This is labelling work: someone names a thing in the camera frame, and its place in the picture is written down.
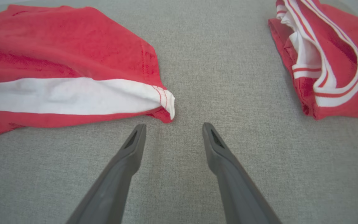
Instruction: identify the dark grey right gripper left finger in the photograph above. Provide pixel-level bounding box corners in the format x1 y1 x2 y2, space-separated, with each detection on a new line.
66 124 147 224

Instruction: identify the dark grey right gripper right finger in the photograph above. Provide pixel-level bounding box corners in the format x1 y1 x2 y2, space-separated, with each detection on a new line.
203 122 282 224

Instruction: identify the red garment with white panel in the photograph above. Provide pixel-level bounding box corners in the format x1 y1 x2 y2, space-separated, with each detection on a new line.
0 4 176 142

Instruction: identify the red jersey with letter print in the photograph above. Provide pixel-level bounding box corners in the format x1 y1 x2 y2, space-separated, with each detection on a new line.
268 0 358 121

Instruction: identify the grey fabric sofa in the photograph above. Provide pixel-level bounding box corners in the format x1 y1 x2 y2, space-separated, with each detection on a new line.
0 0 358 224

